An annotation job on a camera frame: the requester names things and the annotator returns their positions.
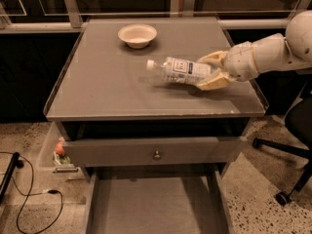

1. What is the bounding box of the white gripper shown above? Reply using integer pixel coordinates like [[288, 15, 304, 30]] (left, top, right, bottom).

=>
[[195, 42, 258, 91]]

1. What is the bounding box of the clear plastic water bottle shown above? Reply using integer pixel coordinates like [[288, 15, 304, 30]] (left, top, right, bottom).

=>
[[146, 57, 215, 85]]

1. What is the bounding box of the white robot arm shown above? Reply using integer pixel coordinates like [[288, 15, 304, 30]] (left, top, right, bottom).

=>
[[196, 10, 312, 91]]

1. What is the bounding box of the grey drawer cabinet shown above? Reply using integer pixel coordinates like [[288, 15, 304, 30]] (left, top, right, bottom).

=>
[[43, 16, 269, 234]]

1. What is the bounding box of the grey top drawer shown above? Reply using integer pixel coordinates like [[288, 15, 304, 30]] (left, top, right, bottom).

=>
[[63, 136, 247, 167]]

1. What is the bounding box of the grey drawer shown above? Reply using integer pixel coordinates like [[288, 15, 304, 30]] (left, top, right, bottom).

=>
[[79, 171, 235, 234], [63, 136, 247, 167]]

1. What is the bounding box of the round metal drawer knob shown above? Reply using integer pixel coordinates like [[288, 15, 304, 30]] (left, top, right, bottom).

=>
[[153, 150, 162, 160]]

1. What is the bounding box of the grey middle drawer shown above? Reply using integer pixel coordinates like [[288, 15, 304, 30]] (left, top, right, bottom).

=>
[[79, 171, 235, 234]]

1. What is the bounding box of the white paper bowl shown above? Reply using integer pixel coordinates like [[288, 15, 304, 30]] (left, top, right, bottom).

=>
[[118, 24, 157, 49]]

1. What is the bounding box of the black office chair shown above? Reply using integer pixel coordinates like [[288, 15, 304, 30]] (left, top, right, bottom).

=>
[[253, 80, 312, 206]]

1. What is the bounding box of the orange toy fruit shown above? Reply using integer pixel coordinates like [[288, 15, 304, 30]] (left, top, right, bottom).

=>
[[55, 141, 65, 156]]

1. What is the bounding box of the green white packet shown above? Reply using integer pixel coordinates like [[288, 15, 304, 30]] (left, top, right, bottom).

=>
[[54, 153, 71, 165]]

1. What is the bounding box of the black metal stand leg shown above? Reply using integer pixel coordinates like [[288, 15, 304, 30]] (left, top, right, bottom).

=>
[[0, 152, 20, 204]]

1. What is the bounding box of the right metal railing bracket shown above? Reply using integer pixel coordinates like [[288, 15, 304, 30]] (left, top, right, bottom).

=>
[[289, 0, 312, 19]]

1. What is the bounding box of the left metal railing bracket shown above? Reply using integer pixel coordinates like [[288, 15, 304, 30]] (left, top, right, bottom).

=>
[[64, 0, 83, 28]]

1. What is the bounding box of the black power cable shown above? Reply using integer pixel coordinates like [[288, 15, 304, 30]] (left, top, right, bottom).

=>
[[0, 151, 64, 234]]

